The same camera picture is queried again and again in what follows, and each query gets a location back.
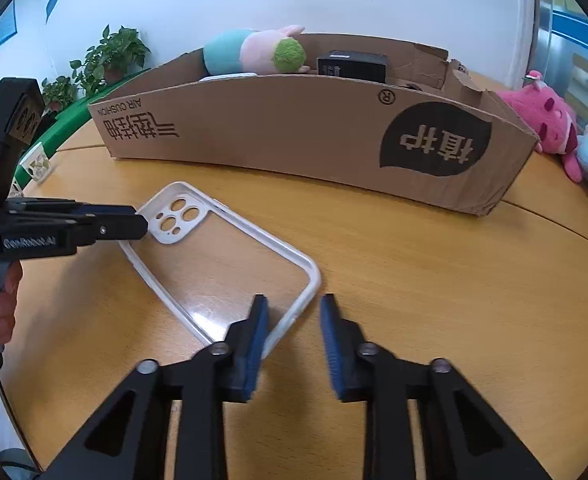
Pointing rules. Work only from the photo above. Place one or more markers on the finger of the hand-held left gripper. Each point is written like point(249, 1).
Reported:
point(119, 230)
point(99, 208)

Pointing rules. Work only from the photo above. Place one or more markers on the wooden desktop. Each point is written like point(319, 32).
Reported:
point(423, 285)

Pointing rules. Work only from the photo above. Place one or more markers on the pig plush toy blue body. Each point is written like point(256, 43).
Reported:
point(224, 55)

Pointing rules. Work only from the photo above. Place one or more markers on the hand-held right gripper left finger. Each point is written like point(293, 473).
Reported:
point(254, 350)

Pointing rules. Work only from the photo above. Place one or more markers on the small printed card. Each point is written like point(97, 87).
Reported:
point(36, 164)

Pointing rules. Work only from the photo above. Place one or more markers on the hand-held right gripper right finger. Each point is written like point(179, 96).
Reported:
point(334, 350)

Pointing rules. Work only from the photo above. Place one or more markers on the pink plush toy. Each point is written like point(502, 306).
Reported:
point(538, 110)

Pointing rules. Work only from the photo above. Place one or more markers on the glass door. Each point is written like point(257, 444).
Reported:
point(568, 35)

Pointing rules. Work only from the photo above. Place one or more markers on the small potted green plant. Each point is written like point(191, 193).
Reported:
point(59, 91)

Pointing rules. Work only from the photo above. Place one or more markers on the brown cardboard box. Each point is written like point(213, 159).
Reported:
point(299, 130)

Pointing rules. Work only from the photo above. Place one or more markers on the black box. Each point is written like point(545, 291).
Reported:
point(351, 66)

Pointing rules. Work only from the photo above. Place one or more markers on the white clear phone case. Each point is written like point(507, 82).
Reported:
point(169, 215)

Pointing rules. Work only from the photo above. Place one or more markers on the white object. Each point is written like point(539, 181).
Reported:
point(229, 78)

